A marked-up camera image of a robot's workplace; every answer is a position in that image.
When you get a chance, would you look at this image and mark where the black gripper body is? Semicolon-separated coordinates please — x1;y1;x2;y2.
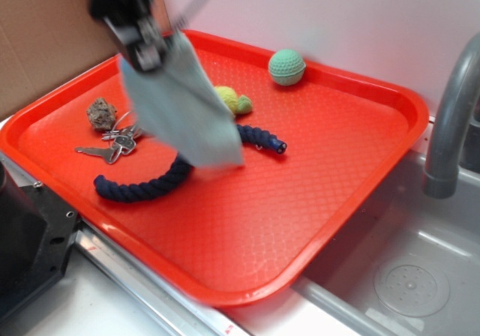
88;0;168;72

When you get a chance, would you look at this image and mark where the light blue cloth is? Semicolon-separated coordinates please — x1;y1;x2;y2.
119;32;244;167

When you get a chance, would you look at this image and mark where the brown cardboard panel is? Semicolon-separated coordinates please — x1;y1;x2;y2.
1;0;116;119

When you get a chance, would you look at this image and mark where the brown rock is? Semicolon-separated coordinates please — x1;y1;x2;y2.
86;97;117;133

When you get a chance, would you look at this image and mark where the silver key bunch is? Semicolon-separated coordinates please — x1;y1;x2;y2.
74;111;143;164

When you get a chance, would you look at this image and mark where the yellow-green plush toy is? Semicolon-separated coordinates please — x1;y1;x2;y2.
214;85;254;116

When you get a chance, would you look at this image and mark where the green dimpled ball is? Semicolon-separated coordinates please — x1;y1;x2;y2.
268;49;306;86

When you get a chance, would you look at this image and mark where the red plastic tray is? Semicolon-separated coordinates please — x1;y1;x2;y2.
1;31;429;308

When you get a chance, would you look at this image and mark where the grey faucet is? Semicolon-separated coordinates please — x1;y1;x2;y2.
422;34;479;199

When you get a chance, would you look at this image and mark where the grey sink basin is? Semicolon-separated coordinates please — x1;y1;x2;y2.
293;129;479;335

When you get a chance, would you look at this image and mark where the dark blue rope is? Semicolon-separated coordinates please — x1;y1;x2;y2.
93;124;288;203

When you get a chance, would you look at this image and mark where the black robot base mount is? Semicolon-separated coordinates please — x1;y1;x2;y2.
1;166;80;322

